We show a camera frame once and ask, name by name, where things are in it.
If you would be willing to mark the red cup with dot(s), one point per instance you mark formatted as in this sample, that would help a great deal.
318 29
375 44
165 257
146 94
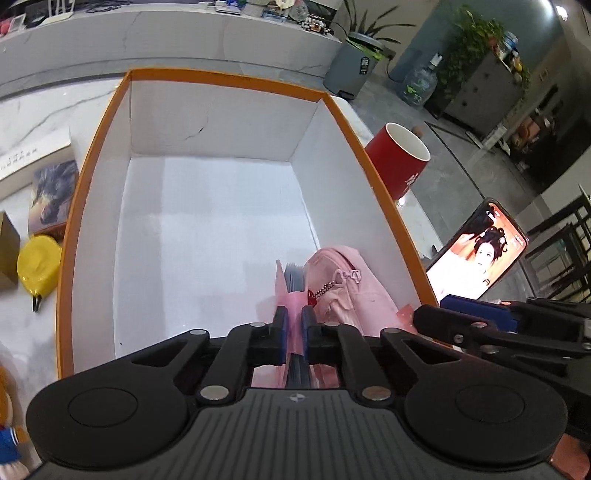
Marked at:
392 161

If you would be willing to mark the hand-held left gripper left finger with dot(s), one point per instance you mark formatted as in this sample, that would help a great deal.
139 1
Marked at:
284 337

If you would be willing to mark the yellow tape measure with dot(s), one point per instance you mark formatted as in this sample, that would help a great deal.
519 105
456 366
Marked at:
39 267

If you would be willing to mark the smartphone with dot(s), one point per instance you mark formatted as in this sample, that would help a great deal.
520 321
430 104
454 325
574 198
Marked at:
480 254

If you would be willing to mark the illustrated box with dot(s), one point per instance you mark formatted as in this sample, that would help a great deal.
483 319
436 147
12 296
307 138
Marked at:
53 196

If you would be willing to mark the brown cardboard box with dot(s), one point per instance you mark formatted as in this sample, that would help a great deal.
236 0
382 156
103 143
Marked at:
7 251

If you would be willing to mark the grey trash bin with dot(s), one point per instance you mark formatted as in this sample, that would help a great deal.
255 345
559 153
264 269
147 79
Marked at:
351 64

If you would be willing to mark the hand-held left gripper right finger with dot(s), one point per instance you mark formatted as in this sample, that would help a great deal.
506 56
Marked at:
305 332

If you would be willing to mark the white marble counter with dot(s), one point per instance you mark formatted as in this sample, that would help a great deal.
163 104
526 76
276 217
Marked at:
161 41

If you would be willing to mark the ivy plant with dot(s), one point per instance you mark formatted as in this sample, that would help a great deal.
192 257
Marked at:
471 41

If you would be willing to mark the orange plush toy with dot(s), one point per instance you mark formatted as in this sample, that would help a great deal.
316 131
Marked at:
5 406

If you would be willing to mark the black chairs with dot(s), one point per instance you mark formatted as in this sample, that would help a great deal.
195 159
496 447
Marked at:
561 249

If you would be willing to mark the red plastic packet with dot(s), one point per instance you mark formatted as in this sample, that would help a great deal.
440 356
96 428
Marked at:
406 318

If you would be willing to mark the orange cardboard box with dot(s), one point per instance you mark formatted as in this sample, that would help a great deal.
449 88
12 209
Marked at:
207 207

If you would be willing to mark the potted plant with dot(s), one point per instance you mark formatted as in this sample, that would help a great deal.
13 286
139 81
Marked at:
369 27

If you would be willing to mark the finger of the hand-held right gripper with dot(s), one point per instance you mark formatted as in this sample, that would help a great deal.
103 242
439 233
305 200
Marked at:
475 311
452 327

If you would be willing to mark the pink bag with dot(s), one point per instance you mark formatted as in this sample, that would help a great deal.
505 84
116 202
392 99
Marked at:
355 281

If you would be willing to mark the grey cabinet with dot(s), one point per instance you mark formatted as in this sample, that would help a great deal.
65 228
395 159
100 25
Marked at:
485 97

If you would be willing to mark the white glasses box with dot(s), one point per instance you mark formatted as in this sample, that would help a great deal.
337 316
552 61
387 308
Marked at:
32 154

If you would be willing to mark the water bottle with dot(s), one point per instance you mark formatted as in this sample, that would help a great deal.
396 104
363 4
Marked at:
419 83

